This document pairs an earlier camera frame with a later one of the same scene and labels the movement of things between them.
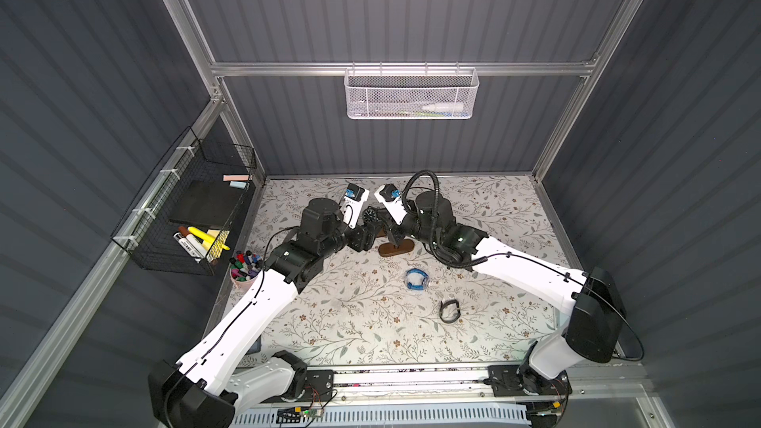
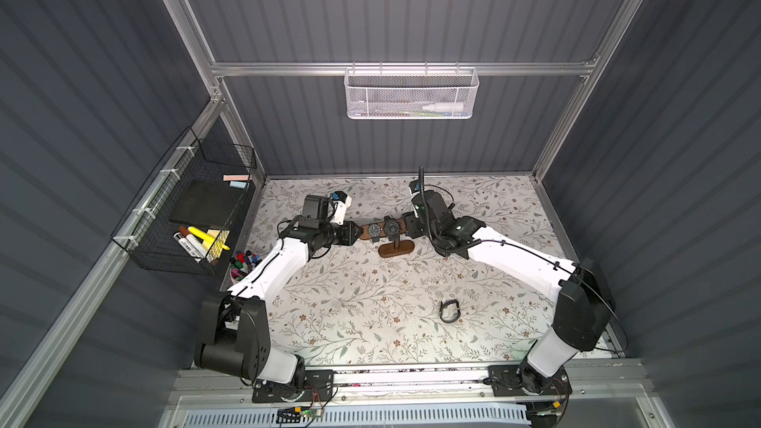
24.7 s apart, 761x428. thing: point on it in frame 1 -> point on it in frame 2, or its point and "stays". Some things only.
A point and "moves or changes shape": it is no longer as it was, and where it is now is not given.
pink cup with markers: (245, 267) stays
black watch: (371, 215) moves or changes shape
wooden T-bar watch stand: (388, 250) stays
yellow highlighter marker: (207, 237) stays
